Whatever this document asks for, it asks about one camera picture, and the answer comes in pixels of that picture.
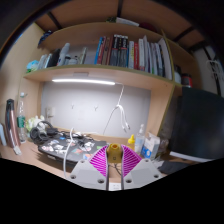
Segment yellow squeeze bottle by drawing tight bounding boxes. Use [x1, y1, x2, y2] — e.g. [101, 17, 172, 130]
[127, 134, 136, 151]

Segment small white upright case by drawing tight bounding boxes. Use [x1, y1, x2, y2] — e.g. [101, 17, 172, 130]
[0, 123, 8, 147]

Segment white power strip cable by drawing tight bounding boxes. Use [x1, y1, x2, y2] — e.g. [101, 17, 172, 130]
[63, 128, 76, 179]

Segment clear green-labelled water bottle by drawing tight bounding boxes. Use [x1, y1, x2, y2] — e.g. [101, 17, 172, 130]
[17, 92, 28, 144]

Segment black laptop with stickers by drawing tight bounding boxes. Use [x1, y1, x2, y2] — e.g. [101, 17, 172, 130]
[37, 134, 108, 166]

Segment wooden shelf unit with books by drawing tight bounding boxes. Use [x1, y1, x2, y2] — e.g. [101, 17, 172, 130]
[23, 16, 201, 91]

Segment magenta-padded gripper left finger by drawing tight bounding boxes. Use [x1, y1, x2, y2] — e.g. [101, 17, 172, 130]
[68, 145, 110, 191]

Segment black cable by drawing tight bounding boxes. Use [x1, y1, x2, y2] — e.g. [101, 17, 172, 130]
[109, 163, 123, 176]

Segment dark red upright folder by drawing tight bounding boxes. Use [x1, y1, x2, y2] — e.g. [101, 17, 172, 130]
[4, 98, 22, 149]

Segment yellow charger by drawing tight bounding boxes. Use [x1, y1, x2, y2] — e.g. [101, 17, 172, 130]
[106, 143, 123, 165]

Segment white hanging cables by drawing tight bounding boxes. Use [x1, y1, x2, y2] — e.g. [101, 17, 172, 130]
[102, 84, 132, 136]

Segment white and blue carton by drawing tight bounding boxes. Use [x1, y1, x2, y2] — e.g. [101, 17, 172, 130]
[140, 132, 161, 160]

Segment black headphones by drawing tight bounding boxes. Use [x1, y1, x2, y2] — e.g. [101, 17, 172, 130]
[29, 120, 59, 145]

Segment black pouch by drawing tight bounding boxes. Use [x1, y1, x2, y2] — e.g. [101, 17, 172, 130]
[156, 160, 181, 175]

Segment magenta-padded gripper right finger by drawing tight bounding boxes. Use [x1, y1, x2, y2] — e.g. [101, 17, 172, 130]
[120, 145, 164, 191]

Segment white wall socket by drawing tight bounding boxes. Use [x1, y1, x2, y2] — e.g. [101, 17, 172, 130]
[44, 106, 56, 118]

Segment dark computer monitor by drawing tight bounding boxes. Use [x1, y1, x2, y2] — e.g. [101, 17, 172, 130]
[169, 86, 224, 164]

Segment white light bar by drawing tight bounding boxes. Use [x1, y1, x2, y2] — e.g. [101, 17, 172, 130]
[51, 78, 116, 86]

